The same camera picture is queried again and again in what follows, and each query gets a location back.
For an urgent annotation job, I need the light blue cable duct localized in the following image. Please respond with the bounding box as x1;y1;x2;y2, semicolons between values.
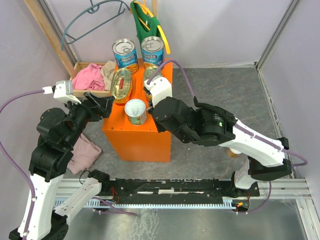
53;195;237;209

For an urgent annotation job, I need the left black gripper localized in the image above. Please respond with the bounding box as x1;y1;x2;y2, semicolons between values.
64;89;116;147

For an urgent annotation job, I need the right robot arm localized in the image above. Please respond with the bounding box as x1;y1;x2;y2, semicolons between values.
144;78;292;196

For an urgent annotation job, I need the blue soup can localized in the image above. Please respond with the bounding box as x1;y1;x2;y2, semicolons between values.
112;38;139;74

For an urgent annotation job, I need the orange box counter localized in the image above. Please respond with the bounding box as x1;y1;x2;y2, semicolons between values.
101;57;174;163

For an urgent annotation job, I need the yellow plastic hanger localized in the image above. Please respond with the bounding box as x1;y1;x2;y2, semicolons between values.
130;0;171;55

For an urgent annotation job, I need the teal plastic hanger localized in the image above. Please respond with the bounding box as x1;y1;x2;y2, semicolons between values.
52;0;132;50

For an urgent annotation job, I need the green tank top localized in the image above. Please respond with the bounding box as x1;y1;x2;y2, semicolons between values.
130;1;161;44

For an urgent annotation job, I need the oval red sardine tin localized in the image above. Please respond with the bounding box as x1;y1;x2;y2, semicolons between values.
110;68;133;106

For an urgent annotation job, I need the wooden post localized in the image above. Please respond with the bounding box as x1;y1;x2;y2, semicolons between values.
24;0;77;78

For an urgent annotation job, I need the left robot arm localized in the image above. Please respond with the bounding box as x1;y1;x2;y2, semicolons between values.
8;92;115;240

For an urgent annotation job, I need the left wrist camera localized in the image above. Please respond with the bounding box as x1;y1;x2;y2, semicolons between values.
42;80;82;105

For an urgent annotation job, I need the beige cloth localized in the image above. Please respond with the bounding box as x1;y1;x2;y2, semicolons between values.
100;60;116;91

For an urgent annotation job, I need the small can white lid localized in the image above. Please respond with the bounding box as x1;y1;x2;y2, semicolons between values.
226;148;241;158

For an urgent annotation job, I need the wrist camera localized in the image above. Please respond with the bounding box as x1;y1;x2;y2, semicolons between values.
144;76;173;107
42;80;82;105

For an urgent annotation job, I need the pink cloth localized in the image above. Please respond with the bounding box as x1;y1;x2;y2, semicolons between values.
72;63;106;91

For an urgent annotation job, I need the aluminium corner profile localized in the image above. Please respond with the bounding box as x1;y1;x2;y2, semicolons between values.
254;0;301;73

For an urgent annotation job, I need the wooden upright behind shirt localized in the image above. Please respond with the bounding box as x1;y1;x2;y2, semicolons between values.
151;0;158;18

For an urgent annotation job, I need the mauve cloth on floor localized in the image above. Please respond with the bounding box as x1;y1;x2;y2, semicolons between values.
67;133;102;175

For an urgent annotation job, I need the wooden tray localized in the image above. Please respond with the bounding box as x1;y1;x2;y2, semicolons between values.
70;62;110;98

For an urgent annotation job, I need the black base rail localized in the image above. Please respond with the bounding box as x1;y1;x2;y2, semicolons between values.
87;168;261;204

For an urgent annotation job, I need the can with white lid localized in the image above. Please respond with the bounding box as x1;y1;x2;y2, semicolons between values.
124;98;147;126

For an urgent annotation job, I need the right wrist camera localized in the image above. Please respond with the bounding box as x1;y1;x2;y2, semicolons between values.
144;76;173;107

